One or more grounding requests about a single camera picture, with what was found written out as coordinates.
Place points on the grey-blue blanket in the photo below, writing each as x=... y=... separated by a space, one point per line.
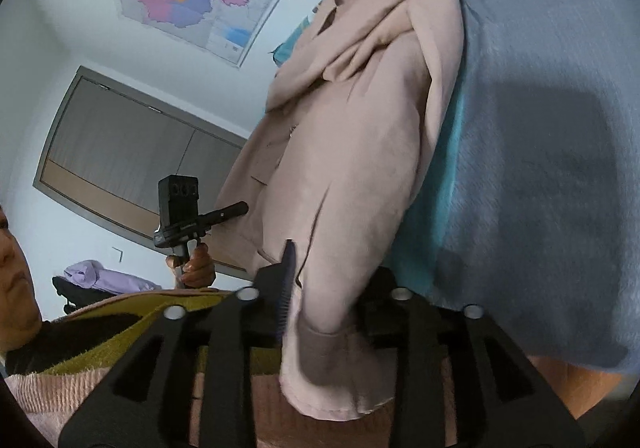
x=540 y=152

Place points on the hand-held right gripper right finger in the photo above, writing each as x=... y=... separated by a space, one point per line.
x=382 y=323

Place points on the person's left hand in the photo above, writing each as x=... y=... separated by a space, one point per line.
x=199 y=269

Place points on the pink zip jacket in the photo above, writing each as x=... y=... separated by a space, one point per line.
x=350 y=152

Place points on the black chair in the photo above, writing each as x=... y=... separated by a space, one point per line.
x=75 y=296

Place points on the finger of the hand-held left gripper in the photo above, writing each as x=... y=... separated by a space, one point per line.
x=225 y=214

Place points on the person's torso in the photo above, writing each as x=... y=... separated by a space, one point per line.
x=60 y=378

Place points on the person's head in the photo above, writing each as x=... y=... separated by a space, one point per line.
x=15 y=278

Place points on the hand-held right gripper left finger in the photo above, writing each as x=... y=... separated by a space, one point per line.
x=288 y=278

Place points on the purple cloth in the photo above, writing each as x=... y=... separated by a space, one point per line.
x=110 y=280

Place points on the grey window with wooden frame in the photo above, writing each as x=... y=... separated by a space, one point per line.
x=125 y=152

